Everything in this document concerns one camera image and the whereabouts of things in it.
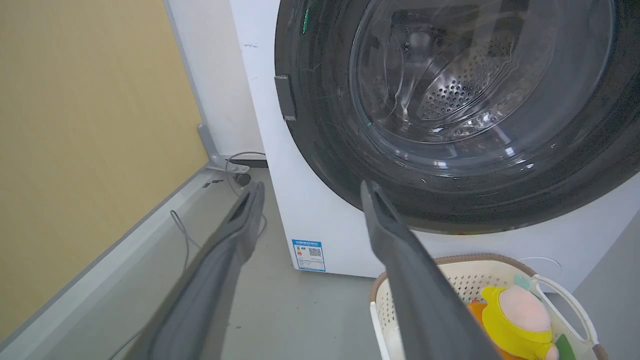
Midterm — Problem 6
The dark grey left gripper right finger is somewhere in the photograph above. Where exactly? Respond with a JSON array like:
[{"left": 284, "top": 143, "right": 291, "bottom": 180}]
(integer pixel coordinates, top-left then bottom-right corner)
[{"left": 360, "top": 180, "right": 502, "bottom": 360}]

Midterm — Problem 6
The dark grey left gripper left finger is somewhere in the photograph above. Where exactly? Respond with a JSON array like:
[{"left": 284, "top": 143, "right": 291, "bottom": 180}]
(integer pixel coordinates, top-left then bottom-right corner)
[{"left": 123, "top": 181, "right": 266, "bottom": 360}]

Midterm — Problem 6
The round dark washing machine door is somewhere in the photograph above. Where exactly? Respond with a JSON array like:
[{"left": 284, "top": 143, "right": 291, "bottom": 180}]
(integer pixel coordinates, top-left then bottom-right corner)
[{"left": 274, "top": 0, "right": 640, "bottom": 235}]

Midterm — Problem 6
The white washing machine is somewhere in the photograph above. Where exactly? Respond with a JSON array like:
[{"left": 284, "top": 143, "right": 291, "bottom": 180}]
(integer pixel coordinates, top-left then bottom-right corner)
[{"left": 229, "top": 0, "right": 640, "bottom": 294}]

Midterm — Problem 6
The white plastic laundry basket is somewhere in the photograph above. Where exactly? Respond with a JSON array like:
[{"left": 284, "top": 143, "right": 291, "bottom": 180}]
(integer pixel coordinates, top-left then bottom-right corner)
[{"left": 369, "top": 253, "right": 610, "bottom": 360}]

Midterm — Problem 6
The yellow and pink plush doll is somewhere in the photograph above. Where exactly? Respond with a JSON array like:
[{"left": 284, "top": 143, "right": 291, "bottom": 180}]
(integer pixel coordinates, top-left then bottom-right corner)
[{"left": 481, "top": 285, "right": 560, "bottom": 360}]

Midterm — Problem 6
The blue energy label sticker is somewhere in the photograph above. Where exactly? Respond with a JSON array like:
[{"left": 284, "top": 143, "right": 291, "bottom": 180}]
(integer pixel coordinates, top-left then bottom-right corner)
[{"left": 292, "top": 239, "right": 326, "bottom": 273}]

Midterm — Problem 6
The grey metal partition foot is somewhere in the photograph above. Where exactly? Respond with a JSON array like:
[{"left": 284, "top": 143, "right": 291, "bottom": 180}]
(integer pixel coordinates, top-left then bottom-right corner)
[{"left": 197, "top": 123, "right": 251, "bottom": 175}]

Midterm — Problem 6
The green toy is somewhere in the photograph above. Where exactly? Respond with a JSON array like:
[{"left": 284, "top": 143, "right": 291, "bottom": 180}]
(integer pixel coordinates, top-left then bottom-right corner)
[{"left": 554, "top": 333, "right": 577, "bottom": 360}]

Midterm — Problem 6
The thin grey cable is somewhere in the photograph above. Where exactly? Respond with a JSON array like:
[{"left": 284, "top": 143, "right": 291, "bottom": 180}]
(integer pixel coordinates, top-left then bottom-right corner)
[{"left": 107, "top": 151, "right": 269, "bottom": 360}]

